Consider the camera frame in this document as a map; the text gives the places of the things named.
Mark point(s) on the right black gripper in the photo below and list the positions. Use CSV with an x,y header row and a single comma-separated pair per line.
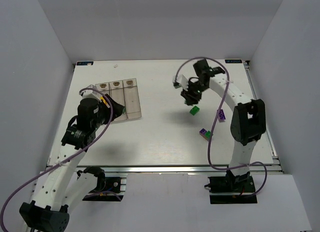
x,y
190,97

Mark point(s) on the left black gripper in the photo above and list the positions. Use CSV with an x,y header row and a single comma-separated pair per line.
x,y
113,109

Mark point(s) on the purple small lego brick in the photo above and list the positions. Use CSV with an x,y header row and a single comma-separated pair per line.
x,y
203,132

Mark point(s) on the green lego joined brick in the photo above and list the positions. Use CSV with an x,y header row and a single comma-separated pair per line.
x,y
207,135

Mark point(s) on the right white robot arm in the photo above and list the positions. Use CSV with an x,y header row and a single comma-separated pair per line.
x,y
248,121

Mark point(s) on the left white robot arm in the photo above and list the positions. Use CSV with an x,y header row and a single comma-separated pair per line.
x,y
50,209

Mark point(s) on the right clear plastic container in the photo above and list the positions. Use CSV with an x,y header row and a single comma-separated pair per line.
x,y
131,97

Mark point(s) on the clear plastic container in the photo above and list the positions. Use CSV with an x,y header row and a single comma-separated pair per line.
x,y
116,92
104,87
131,97

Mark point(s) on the middle clear plastic container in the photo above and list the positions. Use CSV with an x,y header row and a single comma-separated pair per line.
x,y
116,92

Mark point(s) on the left clear plastic container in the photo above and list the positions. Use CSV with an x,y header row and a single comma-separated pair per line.
x,y
104,87

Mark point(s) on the purple long lego brick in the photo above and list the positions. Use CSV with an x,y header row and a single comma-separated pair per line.
x,y
221,116

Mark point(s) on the right blue corner label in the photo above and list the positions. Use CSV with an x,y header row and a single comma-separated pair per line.
x,y
233,61

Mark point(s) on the blue corner label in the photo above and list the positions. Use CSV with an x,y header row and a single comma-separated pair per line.
x,y
233,61
84,63

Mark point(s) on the left blue corner label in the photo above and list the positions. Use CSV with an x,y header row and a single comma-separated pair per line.
x,y
84,63

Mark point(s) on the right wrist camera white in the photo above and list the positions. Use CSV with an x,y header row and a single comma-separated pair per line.
x,y
180,81

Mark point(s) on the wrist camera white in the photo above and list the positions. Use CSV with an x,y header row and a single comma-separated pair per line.
x,y
180,81
94,93

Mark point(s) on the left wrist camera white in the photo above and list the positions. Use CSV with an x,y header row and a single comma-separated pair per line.
x,y
94,93

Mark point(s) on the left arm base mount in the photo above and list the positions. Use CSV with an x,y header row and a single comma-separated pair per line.
x,y
108,189

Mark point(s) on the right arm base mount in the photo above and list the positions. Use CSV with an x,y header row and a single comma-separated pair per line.
x,y
222,192

